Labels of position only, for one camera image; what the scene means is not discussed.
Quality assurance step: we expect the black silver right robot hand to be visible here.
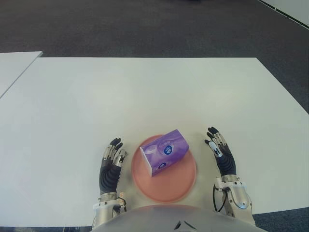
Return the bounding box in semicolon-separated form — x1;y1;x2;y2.
204;126;238;177

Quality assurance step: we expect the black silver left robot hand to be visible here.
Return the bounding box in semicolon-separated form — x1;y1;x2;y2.
98;138;128;195

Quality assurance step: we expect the purple tissue paper pack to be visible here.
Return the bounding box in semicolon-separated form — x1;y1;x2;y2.
140;129;190;178

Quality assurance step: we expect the pink round plate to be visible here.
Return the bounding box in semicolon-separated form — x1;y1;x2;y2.
131;134;197;203

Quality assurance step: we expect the silver robot torso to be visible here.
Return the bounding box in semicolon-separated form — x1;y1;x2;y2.
90;204;256;232

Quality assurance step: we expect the white side table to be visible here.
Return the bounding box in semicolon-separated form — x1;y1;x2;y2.
0;51;43;99

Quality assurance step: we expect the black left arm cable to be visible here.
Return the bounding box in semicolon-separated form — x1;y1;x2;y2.
113;197;127;215

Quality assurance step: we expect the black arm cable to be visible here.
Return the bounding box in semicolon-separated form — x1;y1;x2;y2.
212;184;230;213
113;197;127;215

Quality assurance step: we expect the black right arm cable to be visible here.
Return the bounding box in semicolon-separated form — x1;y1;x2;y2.
212;184;230;213

